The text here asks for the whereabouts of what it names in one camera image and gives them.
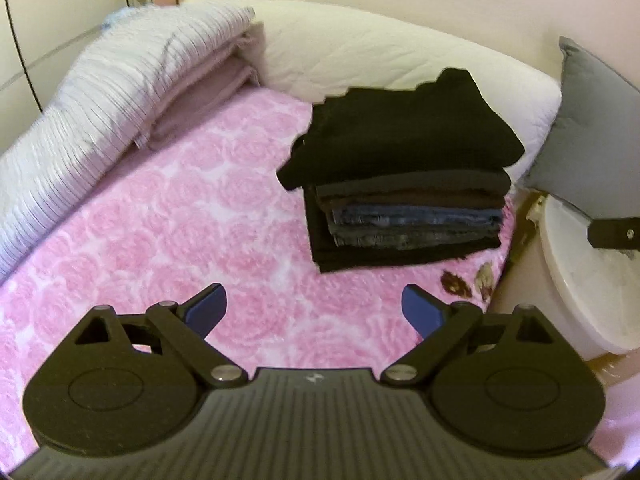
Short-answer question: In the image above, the black garment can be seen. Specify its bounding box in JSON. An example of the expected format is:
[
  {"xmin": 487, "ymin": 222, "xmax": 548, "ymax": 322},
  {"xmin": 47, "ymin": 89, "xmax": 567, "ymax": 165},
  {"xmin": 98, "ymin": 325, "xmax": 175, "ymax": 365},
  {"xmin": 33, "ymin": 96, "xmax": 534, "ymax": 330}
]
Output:
[{"xmin": 277, "ymin": 67, "xmax": 525, "ymax": 191}]

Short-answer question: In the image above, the stack of folded dark clothes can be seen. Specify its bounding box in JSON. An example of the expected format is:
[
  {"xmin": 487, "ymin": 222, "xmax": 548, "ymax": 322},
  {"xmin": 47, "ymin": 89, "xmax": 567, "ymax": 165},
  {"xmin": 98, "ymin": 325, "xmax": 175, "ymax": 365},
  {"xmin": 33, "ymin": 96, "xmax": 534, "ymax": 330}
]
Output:
[{"xmin": 304, "ymin": 169, "xmax": 512, "ymax": 273}]

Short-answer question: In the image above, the grey cushion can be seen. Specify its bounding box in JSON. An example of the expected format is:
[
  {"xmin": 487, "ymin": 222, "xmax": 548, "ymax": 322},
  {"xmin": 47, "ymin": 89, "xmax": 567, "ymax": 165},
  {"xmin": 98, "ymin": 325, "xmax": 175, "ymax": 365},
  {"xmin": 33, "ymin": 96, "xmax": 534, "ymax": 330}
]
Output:
[{"xmin": 522, "ymin": 37, "xmax": 639, "ymax": 219}]

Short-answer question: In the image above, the pink floral bed blanket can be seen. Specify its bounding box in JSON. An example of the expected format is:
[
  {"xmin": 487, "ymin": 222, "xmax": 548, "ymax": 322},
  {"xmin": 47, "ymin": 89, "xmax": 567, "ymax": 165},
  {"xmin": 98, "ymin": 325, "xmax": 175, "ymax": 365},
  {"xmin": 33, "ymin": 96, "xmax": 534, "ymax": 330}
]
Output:
[{"xmin": 1, "ymin": 86, "xmax": 515, "ymax": 470}]

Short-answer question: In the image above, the folded light striped quilt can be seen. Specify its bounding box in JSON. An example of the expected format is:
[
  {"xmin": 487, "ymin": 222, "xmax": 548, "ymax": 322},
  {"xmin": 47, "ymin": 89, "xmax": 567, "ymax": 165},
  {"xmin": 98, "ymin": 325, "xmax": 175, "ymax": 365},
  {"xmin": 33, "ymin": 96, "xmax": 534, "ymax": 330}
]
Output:
[{"xmin": 1, "ymin": 0, "xmax": 255, "ymax": 278}]

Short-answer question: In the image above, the white pillow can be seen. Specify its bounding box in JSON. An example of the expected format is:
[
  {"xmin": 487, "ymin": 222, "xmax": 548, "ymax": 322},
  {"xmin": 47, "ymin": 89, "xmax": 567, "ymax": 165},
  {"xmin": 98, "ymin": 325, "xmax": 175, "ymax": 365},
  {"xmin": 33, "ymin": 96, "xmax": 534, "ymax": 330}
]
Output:
[{"xmin": 182, "ymin": 0, "xmax": 564, "ymax": 181}]

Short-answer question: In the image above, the white wardrobe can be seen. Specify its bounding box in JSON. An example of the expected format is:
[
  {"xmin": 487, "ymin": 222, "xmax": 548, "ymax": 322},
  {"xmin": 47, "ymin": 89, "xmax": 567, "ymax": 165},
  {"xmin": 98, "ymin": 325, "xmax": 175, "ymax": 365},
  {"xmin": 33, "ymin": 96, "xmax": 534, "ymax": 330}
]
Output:
[{"xmin": 1, "ymin": 0, "xmax": 127, "ymax": 151}]

